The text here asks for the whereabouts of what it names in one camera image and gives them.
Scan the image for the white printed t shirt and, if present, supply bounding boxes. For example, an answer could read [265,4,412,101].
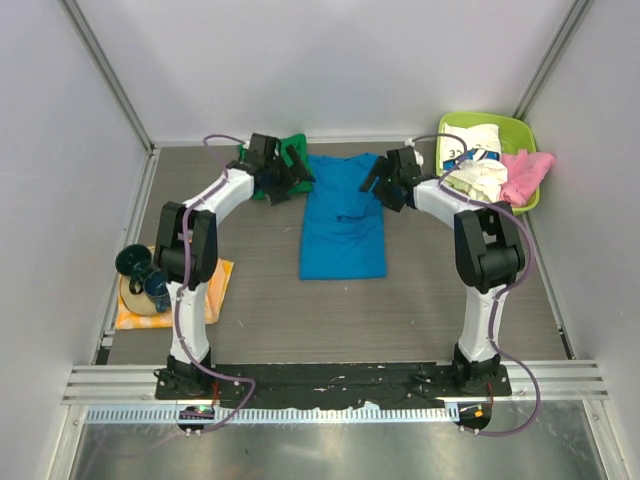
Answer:
[439,123,508,203]

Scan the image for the dark teal mug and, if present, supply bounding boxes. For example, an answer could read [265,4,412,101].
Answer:
[129,269,171,314]

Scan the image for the yellow checkered cloth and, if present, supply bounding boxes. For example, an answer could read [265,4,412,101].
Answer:
[115,247,234,330]

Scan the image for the green folded t shirt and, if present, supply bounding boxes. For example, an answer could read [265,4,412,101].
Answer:
[235,133,315,205]

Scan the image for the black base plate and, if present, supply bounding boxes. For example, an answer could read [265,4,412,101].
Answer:
[154,362,512,410]

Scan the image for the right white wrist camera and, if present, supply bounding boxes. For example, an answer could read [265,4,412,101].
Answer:
[404,138,424,167]

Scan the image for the dark teal cup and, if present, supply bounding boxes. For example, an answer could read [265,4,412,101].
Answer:
[115,244,152,276]

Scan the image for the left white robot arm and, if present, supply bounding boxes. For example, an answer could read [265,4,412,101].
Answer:
[154,133,314,400]

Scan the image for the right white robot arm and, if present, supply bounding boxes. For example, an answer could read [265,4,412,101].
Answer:
[360,146,526,395]

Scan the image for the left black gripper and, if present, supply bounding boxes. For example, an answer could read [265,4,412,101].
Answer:
[264,146,315,206]

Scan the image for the lime green plastic basin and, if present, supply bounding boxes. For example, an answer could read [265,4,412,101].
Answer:
[435,111,540,215]

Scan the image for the beige round plate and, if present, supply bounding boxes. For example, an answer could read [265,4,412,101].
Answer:
[118,276,158,316]

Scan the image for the pink t shirt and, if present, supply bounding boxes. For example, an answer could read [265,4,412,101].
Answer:
[500,149,556,207]

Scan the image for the aluminium frame rail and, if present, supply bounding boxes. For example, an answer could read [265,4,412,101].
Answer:
[62,360,609,405]

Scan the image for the slotted white cable duct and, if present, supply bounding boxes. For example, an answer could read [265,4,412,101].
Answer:
[85,404,459,425]

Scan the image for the blue t shirt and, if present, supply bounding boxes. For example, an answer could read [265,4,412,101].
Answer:
[299,153,387,281]

